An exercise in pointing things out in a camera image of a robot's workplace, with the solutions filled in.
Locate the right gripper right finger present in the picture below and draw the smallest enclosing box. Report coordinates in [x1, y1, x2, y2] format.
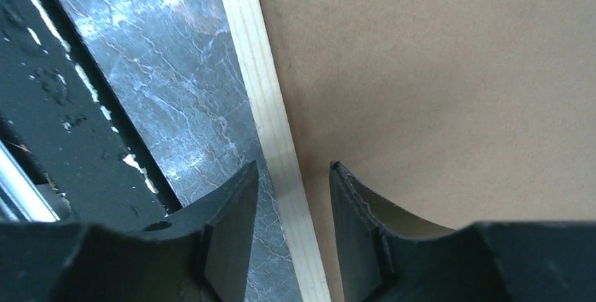
[329, 162, 595, 301]

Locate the light wooden picture frame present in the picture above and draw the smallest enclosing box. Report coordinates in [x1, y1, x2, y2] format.
[222, 0, 331, 301]

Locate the brown hardboard backing board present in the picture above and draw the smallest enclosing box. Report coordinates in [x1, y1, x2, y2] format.
[261, 0, 595, 301]

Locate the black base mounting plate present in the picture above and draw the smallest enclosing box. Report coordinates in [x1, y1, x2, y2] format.
[1, 0, 176, 230]

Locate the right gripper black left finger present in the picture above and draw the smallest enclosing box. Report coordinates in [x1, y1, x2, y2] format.
[1, 162, 259, 301]

